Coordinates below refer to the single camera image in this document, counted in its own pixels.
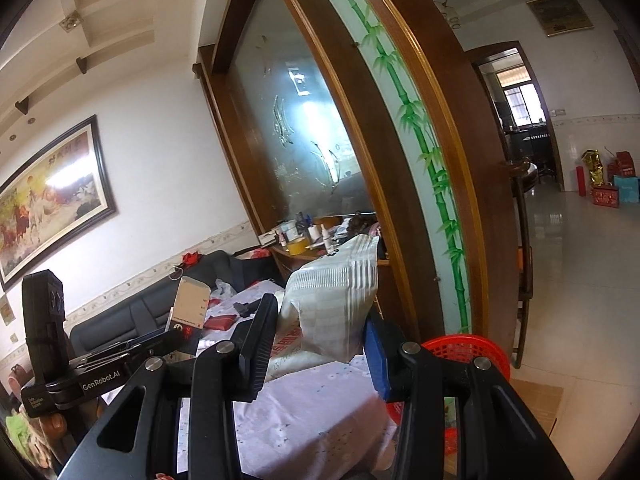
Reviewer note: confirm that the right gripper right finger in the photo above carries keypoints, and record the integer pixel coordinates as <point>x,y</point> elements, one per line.
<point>381,344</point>

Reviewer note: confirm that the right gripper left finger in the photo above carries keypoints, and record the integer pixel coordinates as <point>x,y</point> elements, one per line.
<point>256,348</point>

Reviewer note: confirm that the clear plastic bag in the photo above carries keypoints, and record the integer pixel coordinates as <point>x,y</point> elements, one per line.
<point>222,291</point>

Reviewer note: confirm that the wooden glass partition cabinet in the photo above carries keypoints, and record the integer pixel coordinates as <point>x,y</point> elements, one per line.
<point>425,140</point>

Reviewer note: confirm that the black leather sofa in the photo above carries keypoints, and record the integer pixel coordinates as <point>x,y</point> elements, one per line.
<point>148,310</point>

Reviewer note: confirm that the red flat pouch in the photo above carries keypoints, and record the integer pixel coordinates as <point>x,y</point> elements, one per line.
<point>220,322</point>

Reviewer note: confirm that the red mesh trash basket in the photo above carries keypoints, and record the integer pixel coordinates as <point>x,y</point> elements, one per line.
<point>464,348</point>

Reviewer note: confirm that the black sock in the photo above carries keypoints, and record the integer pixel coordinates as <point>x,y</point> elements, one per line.
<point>248,309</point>

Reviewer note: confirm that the framed horse painting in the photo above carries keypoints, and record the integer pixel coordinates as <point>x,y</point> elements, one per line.
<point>59,193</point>

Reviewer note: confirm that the small framed wall picture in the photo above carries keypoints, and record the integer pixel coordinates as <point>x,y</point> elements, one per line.
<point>558,17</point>

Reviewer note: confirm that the red gift boxes pile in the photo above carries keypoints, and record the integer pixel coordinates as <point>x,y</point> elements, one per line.
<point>608,184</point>

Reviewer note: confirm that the long white medicine box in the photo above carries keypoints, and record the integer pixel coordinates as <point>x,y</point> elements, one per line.
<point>190,304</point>

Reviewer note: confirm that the red item on sofa back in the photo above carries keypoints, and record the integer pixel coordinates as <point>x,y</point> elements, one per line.
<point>188,261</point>

